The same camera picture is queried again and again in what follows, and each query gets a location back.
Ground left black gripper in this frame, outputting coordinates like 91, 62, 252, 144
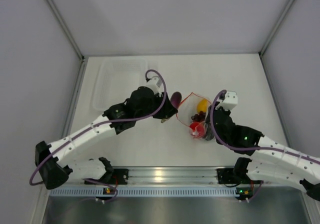
134, 91, 177, 120

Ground purple fake eggplant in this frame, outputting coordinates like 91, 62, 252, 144
170, 91, 182, 109

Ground red fake tomato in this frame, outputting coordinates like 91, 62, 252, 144
189, 121, 203, 137

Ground dark red fake grapes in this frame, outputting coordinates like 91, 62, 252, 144
191, 111, 206, 123

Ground yellow fake lemon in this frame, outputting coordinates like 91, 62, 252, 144
196, 99, 210, 114

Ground clear zip top bag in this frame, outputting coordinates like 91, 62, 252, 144
176, 92, 212, 139

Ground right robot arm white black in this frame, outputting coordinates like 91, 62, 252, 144
206, 105, 320, 201

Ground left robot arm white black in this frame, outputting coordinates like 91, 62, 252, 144
35, 86, 182, 190

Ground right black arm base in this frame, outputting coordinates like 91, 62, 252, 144
216, 168, 241, 186

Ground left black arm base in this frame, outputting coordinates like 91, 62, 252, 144
93, 168, 129, 185

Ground green fake avocado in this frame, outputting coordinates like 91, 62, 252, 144
202, 128, 215, 141

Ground clear plastic bin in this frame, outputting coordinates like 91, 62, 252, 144
92, 56, 157, 112

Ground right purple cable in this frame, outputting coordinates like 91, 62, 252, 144
209, 89, 320, 164

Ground purple cable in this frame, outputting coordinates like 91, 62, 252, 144
209, 89, 320, 164
29, 69, 167, 186

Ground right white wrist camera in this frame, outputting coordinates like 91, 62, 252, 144
216, 90, 238, 111

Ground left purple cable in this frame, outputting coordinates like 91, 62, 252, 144
29, 69, 167, 186

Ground aluminium rail frame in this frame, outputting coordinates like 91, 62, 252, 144
67, 165, 253, 186

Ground white slotted cable duct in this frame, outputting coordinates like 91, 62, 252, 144
50, 186, 251, 198

